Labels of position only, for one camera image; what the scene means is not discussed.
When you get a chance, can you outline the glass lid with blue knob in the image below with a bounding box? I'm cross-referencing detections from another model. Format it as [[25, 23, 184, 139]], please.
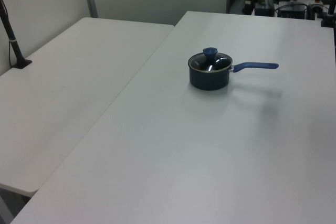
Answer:
[[188, 47, 234, 73]]

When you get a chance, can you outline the black computer box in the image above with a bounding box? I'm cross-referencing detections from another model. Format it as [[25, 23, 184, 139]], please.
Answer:
[[277, 3, 308, 20]]

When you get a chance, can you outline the dark blue saucepan, blue handle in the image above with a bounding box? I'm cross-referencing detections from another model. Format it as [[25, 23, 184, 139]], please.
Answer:
[[187, 52, 279, 91]]

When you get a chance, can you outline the black camera stand pole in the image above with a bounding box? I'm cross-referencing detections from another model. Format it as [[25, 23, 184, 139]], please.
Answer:
[[0, 0, 33, 70]]

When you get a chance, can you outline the black camera stand clamp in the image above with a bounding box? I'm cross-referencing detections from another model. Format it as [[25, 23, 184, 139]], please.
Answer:
[[320, 0, 336, 28]]

